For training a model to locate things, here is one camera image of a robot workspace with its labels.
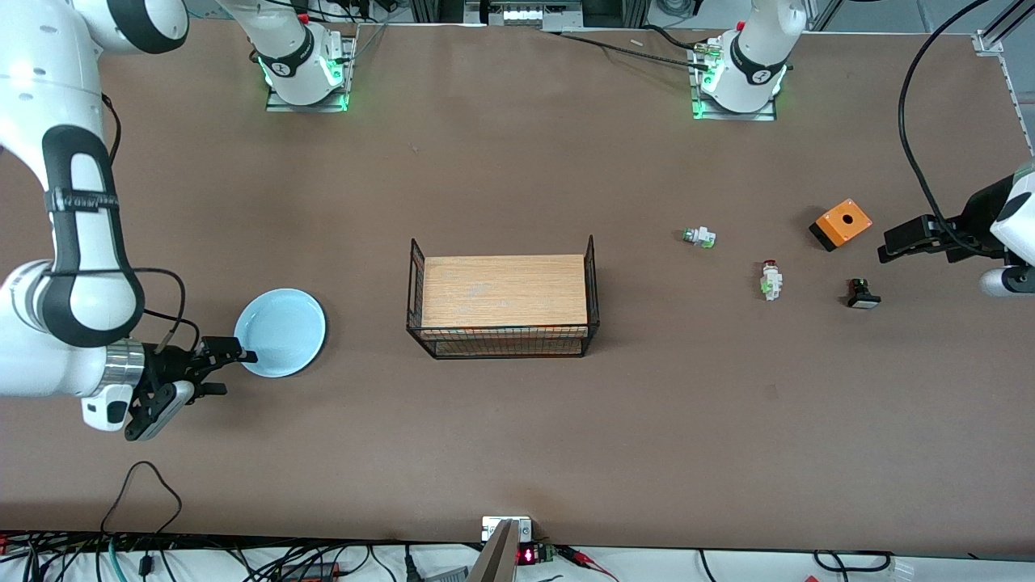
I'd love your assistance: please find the light blue plate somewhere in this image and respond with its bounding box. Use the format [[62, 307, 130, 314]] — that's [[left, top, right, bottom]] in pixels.
[[234, 289, 327, 378]]

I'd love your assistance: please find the orange button box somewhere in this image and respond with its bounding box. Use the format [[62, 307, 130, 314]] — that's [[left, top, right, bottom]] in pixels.
[[809, 199, 874, 252]]

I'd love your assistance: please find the silver mounting plate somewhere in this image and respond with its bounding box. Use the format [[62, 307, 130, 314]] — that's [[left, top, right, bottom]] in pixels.
[[482, 517, 534, 543]]

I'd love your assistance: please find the wooden shelf board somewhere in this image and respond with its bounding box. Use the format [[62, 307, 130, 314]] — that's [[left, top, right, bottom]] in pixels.
[[420, 255, 589, 329]]

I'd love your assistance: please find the red test probe lead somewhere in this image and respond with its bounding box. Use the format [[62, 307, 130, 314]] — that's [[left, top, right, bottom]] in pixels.
[[558, 546, 620, 582]]

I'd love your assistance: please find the control box with lights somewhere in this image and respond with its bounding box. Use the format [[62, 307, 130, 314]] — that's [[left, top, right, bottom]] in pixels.
[[465, 0, 583, 32]]

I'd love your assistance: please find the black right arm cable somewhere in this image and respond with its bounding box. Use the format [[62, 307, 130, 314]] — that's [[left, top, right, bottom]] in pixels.
[[101, 93, 201, 356]]

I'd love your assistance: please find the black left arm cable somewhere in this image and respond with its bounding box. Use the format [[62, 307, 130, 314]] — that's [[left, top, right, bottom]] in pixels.
[[898, 0, 995, 255]]

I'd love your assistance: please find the thin black looped cable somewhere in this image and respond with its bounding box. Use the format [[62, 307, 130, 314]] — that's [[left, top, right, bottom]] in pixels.
[[101, 461, 183, 536]]

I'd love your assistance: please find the aluminium frame profile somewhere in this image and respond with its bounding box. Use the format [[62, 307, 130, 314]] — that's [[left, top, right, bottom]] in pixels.
[[973, 0, 1035, 57]]

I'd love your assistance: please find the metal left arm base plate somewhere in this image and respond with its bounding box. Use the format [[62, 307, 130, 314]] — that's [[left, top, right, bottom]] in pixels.
[[691, 40, 779, 122]]

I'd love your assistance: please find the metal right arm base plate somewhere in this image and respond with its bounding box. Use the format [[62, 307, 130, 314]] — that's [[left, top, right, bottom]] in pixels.
[[265, 32, 357, 112]]

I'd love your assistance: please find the black wire basket rack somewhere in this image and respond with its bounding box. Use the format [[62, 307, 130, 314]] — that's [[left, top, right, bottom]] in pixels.
[[406, 234, 601, 361]]

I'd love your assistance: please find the black cable loop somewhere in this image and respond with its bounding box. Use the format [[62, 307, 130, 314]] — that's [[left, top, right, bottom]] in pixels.
[[813, 550, 895, 575]]

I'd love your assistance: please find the grey camera mount bar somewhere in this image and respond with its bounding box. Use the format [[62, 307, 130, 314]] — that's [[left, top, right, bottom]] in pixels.
[[465, 520, 519, 582]]

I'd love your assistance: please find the black cable to arm base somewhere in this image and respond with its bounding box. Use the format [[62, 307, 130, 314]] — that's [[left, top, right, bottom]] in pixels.
[[556, 29, 714, 69]]

